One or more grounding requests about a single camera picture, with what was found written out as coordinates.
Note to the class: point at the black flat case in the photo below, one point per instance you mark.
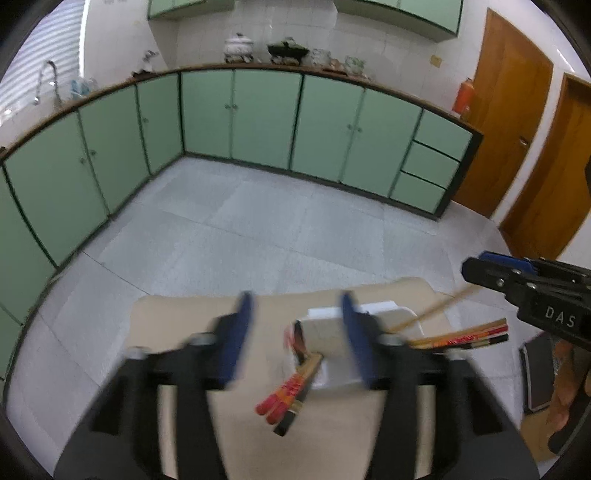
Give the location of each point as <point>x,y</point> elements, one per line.
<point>535,374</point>

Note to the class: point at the green base cabinets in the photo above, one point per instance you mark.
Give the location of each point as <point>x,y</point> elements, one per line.
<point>258,115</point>

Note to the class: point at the person's right hand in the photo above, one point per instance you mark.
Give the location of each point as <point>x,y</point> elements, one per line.
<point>564,378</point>

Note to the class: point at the green wall cabinet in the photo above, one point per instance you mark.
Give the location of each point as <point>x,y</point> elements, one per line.
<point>415,14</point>
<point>189,5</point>

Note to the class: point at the white plastic container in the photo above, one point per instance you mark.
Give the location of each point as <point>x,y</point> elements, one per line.
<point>406,318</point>
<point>323,337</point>

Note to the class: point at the orange thermos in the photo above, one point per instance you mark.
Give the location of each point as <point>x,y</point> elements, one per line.
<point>462,97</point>

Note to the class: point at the white lidded pot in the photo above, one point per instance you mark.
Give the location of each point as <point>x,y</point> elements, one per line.
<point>239,48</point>

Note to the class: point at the wooden door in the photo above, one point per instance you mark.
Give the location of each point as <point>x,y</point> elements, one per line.
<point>554,184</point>
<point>503,120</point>

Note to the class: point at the stack of bowls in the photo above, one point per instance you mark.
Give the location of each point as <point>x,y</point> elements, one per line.
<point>354,64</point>
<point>320,57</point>

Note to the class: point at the red orange striped wooden chopstick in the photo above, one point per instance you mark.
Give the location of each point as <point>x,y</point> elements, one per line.
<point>480,334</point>
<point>485,325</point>

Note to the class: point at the plain bamboo chopstick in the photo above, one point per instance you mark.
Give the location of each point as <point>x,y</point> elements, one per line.
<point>310,364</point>
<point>438,307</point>

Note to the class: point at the red floral wooden chopstick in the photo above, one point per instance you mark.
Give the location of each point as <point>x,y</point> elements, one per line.
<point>282,407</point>
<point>277,397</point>

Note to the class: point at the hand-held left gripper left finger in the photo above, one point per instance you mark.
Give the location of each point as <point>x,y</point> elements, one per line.
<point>233,341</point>

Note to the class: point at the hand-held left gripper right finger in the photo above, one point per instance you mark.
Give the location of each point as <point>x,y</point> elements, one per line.
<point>359,341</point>

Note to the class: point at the metal faucet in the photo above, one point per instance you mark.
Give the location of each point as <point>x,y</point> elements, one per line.
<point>46,74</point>

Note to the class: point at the window blinds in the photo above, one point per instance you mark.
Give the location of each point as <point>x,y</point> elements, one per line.
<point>41,46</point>

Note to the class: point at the black wok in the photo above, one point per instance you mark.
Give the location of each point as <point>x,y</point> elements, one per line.
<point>287,50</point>

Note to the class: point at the cups by the sink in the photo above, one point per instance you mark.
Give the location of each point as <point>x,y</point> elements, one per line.
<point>84,88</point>

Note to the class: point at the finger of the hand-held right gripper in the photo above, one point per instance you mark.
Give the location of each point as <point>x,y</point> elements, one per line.
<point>489,274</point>
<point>508,262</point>

